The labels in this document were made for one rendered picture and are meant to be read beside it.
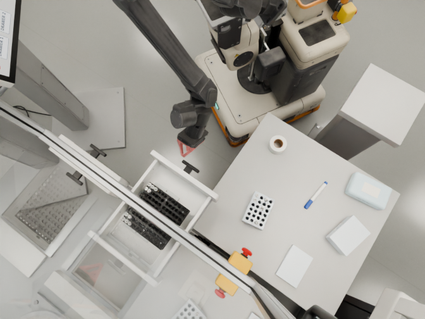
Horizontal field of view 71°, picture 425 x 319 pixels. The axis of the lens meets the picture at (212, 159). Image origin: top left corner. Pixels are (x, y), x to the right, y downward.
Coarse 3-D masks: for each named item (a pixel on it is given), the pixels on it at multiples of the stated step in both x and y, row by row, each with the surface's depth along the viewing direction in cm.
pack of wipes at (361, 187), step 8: (352, 176) 118; (360, 176) 116; (352, 184) 115; (360, 184) 115; (368, 184) 115; (376, 184) 115; (352, 192) 114; (360, 192) 114; (368, 192) 114; (376, 192) 114; (384, 192) 114; (360, 200) 116; (368, 200) 114; (376, 200) 113; (384, 200) 113; (376, 208) 115; (384, 208) 113
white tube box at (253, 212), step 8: (256, 192) 116; (272, 200) 115; (248, 208) 114; (256, 208) 114; (264, 208) 114; (248, 216) 113; (256, 216) 113; (264, 216) 116; (256, 224) 116; (264, 224) 112
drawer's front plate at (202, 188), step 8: (152, 152) 107; (160, 160) 106; (168, 160) 106; (168, 168) 112; (176, 168) 105; (184, 176) 104; (192, 184) 108; (200, 184) 103; (208, 192) 103; (216, 200) 106
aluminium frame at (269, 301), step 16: (16, 112) 88; (64, 144) 101; (80, 160) 100; (128, 192) 97; (144, 208) 95; (176, 224) 98; (192, 240) 93; (240, 272) 90; (256, 288) 84; (272, 304) 62
